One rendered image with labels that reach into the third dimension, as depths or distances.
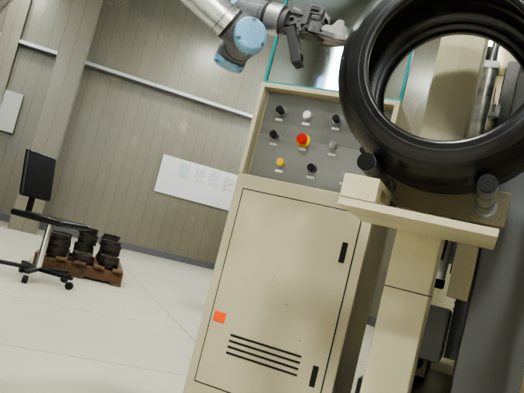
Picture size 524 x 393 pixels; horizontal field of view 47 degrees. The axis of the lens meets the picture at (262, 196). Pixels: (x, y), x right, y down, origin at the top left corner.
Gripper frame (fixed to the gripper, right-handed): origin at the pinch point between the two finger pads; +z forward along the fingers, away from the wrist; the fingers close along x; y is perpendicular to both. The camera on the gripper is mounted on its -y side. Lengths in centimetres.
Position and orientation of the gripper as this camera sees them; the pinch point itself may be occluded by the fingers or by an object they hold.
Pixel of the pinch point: (348, 44)
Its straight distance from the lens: 168.9
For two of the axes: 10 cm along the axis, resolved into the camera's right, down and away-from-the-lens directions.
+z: 8.8, 3.1, -3.7
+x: 3.3, 1.6, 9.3
